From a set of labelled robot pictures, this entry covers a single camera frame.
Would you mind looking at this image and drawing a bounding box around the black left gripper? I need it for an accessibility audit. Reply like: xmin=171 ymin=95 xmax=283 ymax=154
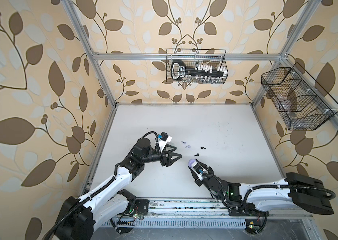
xmin=141 ymin=143 xmax=182 ymax=168

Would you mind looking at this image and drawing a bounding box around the purple round earbud case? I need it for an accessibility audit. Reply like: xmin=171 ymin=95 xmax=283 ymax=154
xmin=188 ymin=159 xmax=198 ymax=168

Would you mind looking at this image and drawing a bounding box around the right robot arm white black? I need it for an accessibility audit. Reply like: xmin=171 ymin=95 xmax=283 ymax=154
xmin=188 ymin=159 xmax=336 ymax=216

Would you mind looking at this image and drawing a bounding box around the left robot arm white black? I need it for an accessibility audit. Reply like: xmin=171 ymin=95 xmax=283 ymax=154
xmin=44 ymin=131 xmax=182 ymax=240

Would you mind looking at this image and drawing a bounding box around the black socket holder tool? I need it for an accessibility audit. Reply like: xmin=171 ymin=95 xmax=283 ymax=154
xmin=169 ymin=60 xmax=228 ymax=80

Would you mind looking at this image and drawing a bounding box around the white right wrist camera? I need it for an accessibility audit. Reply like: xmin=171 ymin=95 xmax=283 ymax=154
xmin=192 ymin=162 xmax=208 ymax=181

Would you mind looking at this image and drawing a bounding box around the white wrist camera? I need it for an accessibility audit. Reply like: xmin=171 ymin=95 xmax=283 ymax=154
xmin=156 ymin=132 xmax=172 ymax=153
xmin=192 ymin=162 xmax=208 ymax=181

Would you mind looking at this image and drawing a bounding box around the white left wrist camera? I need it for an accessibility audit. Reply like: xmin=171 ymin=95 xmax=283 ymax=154
xmin=156 ymin=132 xmax=172 ymax=153

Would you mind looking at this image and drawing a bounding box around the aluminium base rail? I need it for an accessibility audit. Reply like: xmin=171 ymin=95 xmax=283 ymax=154
xmin=69 ymin=197 xmax=314 ymax=229

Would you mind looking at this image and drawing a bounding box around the black wire basket back wall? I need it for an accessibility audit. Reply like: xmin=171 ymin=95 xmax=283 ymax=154
xmin=166 ymin=48 xmax=229 ymax=85

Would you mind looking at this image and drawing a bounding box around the black wire basket wall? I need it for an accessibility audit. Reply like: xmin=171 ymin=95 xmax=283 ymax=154
xmin=261 ymin=62 xmax=338 ymax=131
xmin=166 ymin=48 xmax=229 ymax=85

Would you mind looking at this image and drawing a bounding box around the black wire basket right wall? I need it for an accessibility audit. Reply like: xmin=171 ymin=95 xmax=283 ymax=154
xmin=261 ymin=62 xmax=338 ymax=131

